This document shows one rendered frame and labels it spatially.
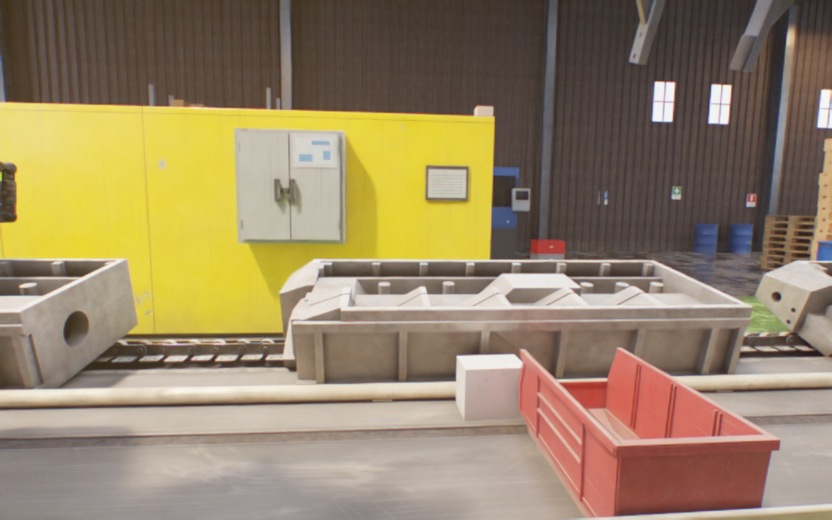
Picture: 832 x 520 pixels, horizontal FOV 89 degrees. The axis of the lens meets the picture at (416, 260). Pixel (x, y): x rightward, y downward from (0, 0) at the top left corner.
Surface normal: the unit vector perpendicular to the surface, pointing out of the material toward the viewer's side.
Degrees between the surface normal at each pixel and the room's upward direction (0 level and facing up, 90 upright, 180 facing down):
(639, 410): 88
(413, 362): 100
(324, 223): 90
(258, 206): 90
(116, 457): 0
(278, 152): 90
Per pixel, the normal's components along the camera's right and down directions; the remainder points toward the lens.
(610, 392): -1.00, -0.04
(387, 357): 0.08, 0.28
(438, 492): 0.01, -0.99
